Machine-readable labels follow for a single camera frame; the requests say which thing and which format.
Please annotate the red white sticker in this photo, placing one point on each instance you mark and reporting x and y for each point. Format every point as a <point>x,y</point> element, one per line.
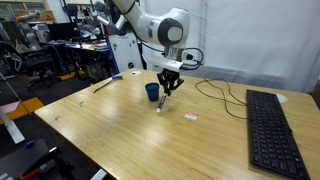
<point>191,116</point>

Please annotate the grey aluminium bar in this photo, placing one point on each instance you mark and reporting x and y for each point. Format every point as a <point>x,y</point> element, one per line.
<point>10,126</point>

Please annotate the orange floor mat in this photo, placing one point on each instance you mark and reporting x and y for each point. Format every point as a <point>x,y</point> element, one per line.
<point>25,107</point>

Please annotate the grey background robot arm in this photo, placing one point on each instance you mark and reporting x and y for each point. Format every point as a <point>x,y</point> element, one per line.
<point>28,16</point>

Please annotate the white cloth backdrop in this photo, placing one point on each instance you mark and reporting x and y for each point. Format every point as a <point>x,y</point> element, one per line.
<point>250,40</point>

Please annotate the black computer monitor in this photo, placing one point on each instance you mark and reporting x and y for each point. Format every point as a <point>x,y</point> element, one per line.
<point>61,31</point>

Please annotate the blue plastic cup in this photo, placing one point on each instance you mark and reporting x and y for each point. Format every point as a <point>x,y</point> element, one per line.
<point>152,91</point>

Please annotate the small blue object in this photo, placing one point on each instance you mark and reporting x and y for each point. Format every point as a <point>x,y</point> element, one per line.
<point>29,144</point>

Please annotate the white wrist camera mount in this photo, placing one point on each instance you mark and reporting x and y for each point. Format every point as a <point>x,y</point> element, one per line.
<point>165,64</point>

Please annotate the white round pad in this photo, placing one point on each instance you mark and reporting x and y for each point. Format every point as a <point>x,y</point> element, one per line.
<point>282,98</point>

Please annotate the black office chair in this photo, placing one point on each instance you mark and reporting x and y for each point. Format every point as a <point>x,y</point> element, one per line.
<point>35,63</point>

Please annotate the cluttered dark desk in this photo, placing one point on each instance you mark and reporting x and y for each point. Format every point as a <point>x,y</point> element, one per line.
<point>83,48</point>

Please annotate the black computer keyboard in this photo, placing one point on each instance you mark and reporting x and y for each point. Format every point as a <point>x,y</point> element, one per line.
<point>273,133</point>

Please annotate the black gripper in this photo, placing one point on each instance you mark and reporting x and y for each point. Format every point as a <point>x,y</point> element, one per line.
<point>170,74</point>

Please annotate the small white disc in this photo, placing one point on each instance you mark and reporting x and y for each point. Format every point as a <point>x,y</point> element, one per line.
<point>135,73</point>

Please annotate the black Expo marker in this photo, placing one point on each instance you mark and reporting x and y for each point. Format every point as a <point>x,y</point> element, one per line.
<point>161,103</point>

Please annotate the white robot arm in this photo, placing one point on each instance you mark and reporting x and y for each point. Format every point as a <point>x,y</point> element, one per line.
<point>143,20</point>

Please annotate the white cabinet with blue edge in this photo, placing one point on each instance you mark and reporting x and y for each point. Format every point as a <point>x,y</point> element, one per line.
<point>125,51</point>

